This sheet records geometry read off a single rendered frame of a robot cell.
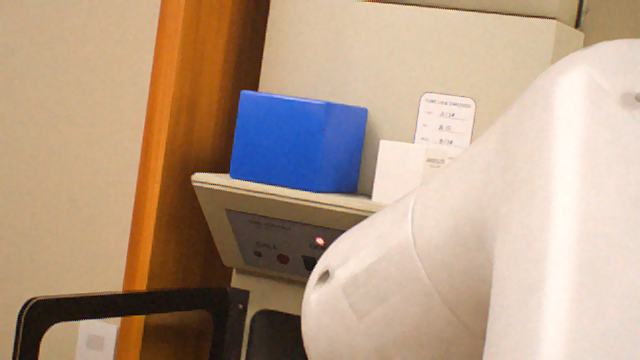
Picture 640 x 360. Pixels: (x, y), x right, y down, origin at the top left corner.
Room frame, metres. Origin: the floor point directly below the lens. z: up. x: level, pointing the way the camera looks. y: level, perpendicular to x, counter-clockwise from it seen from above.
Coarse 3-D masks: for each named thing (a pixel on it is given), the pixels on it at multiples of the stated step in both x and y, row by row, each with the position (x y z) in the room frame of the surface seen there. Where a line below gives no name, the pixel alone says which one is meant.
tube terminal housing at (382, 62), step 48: (288, 0) 1.38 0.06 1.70; (336, 0) 1.35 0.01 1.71; (288, 48) 1.37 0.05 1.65; (336, 48) 1.35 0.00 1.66; (384, 48) 1.33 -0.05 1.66; (432, 48) 1.30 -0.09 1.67; (480, 48) 1.28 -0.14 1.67; (528, 48) 1.26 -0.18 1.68; (576, 48) 1.33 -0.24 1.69; (336, 96) 1.35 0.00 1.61; (384, 96) 1.32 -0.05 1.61; (480, 96) 1.28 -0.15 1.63; (288, 288) 1.36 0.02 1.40
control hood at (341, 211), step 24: (216, 192) 1.28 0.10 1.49; (240, 192) 1.26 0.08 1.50; (264, 192) 1.25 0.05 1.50; (288, 192) 1.23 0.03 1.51; (312, 192) 1.23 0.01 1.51; (216, 216) 1.30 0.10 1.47; (288, 216) 1.25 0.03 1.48; (312, 216) 1.24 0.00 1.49; (336, 216) 1.22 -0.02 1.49; (360, 216) 1.20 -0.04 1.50; (216, 240) 1.34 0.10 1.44; (240, 264) 1.35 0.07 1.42
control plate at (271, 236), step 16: (240, 224) 1.29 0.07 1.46; (256, 224) 1.28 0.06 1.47; (272, 224) 1.27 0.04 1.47; (288, 224) 1.26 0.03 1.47; (304, 224) 1.25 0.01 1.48; (240, 240) 1.31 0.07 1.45; (256, 240) 1.30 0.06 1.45; (272, 240) 1.29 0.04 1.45; (288, 240) 1.28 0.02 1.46; (304, 240) 1.27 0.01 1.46; (256, 256) 1.32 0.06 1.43; (272, 256) 1.31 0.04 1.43; (288, 256) 1.30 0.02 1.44; (320, 256) 1.27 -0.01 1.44; (288, 272) 1.32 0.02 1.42; (304, 272) 1.31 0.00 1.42
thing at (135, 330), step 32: (160, 288) 1.27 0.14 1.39; (96, 320) 1.19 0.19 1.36; (128, 320) 1.23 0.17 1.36; (160, 320) 1.27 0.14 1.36; (192, 320) 1.31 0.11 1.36; (64, 352) 1.16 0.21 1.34; (96, 352) 1.19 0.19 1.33; (128, 352) 1.23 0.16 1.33; (160, 352) 1.28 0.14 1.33; (192, 352) 1.32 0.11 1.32
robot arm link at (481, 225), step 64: (576, 64) 0.59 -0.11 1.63; (512, 128) 0.60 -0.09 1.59; (576, 128) 0.55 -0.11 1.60; (448, 192) 0.63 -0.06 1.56; (512, 192) 0.56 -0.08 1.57; (576, 192) 0.52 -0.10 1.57; (448, 256) 0.62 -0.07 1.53; (512, 256) 0.52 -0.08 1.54; (576, 256) 0.49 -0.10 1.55; (512, 320) 0.49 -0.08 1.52; (576, 320) 0.46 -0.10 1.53
